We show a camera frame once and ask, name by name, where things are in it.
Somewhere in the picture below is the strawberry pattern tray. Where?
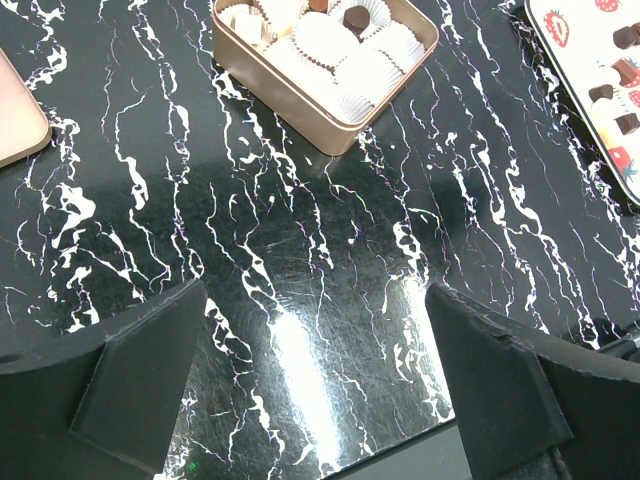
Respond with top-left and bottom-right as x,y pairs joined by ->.
524,0 -> 639,203

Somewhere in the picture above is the white paper cup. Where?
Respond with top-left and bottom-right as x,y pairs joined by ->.
334,45 -> 403,106

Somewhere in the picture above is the brown tin box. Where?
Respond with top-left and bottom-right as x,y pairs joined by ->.
212,1 -> 439,156

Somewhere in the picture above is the brown round chocolate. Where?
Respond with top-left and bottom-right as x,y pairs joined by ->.
308,0 -> 329,13

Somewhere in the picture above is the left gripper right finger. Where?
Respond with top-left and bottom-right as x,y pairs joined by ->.
425,284 -> 639,479

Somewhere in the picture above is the brown tin lid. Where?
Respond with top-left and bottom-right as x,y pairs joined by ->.
0,51 -> 52,168

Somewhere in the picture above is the dark square chocolate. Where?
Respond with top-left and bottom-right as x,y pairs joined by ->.
615,113 -> 640,135

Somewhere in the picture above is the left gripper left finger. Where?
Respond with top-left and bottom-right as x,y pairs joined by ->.
1,279 -> 207,479

